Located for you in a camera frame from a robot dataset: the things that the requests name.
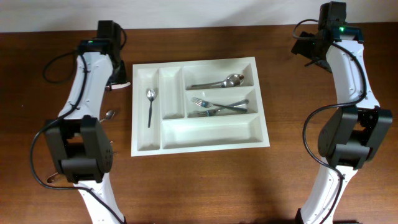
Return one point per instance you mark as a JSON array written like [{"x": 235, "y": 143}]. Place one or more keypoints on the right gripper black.
[{"x": 302, "y": 46}]

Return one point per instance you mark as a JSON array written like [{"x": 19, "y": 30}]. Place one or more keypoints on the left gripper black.
[{"x": 122, "y": 78}]

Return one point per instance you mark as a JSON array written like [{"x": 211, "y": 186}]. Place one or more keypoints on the pale pink plastic knife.
[{"x": 117, "y": 86}]

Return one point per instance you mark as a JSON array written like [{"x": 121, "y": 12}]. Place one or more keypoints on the small metal teaspoon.
[
  {"x": 151, "y": 96},
  {"x": 109, "y": 115}
]

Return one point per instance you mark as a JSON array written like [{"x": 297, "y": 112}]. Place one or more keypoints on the metal tablespoon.
[{"x": 235, "y": 76}]

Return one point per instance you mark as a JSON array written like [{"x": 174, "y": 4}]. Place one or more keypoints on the metal tablespoon crosswise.
[{"x": 223, "y": 84}]

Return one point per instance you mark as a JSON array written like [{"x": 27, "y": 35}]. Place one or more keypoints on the metal fork with blue sheen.
[{"x": 213, "y": 108}]

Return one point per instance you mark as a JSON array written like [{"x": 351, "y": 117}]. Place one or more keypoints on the thin metal utensil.
[{"x": 52, "y": 178}]

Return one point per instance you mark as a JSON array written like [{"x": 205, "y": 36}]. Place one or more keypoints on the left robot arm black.
[{"x": 78, "y": 121}]

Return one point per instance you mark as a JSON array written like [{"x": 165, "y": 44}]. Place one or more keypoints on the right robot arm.
[{"x": 354, "y": 133}]

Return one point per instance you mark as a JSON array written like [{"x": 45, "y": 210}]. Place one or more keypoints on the white plastic cutlery tray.
[{"x": 174, "y": 126}]

